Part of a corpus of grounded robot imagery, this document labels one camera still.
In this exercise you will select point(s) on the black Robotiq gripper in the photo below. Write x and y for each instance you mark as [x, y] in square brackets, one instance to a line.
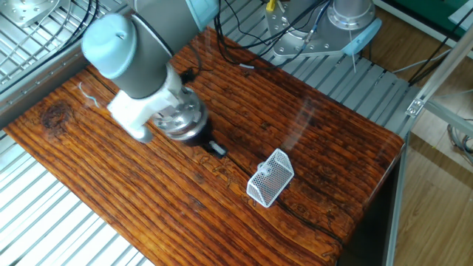
[199, 138]

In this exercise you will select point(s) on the small black-white soccer ball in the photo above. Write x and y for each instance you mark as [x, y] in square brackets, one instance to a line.
[264, 170]

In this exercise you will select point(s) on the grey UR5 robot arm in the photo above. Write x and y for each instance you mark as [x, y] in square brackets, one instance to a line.
[148, 55]

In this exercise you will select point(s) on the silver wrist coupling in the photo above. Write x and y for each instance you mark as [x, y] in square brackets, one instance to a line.
[181, 118]

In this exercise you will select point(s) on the glossy wood-grain board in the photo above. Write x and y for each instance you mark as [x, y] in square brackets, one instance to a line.
[258, 122]

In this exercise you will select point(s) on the yellow connector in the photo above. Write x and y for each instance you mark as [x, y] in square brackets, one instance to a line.
[271, 5]

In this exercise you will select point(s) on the aluminium table leg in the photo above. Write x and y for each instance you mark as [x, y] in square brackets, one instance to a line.
[396, 199]

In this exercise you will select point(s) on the green desk mat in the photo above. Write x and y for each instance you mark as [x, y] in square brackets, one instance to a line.
[425, 11]

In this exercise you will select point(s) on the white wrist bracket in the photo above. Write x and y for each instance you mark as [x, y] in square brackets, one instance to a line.
[129, 111]

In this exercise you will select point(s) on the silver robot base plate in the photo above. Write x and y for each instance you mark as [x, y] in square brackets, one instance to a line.
[292, 46]

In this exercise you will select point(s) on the silver corner bracket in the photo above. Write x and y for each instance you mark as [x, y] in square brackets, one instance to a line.
[415, 107]

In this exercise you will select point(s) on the aluminium frame crossbar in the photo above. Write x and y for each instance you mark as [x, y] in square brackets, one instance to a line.
[449, 117]

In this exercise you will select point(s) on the silver bolted pedestal base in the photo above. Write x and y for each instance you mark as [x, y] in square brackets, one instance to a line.
[26, 11]

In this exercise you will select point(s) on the aluminium frame post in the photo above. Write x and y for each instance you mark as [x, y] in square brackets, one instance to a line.
[439, 70]

